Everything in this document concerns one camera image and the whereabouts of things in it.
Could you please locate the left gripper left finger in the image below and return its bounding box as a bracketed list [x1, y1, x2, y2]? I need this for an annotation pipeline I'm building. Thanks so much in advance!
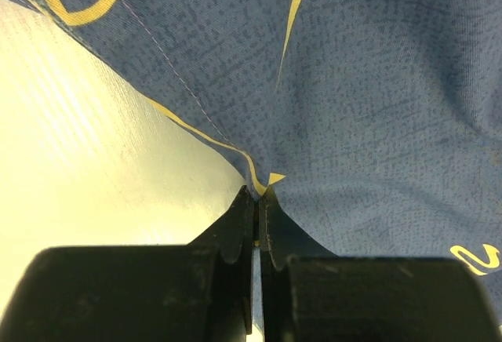
[1, 188, 254, 341]

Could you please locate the blue fish-print cloth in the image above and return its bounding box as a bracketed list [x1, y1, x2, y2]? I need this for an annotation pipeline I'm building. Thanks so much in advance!
[11, 0, 501, 312]

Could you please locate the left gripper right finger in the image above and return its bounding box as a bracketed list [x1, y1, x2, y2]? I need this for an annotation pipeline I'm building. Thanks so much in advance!
[257, 189, 501, 341]

